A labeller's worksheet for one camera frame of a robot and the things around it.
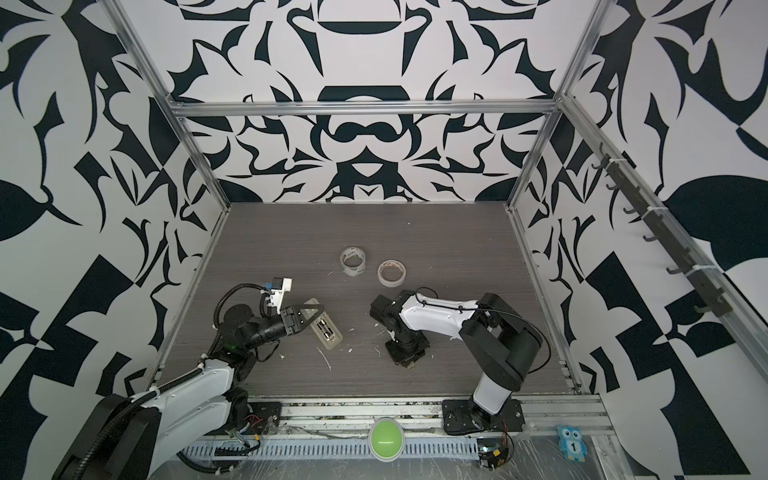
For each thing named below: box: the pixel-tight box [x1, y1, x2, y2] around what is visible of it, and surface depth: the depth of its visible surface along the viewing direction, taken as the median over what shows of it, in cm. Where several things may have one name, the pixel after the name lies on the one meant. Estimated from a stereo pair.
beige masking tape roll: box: [377, 259, 407, 288], surface depth 101 cm
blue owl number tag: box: [557, 425, 588, 463], surface depth 71 cm
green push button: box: [368, 416, 405, 463], surface depth 71 cm
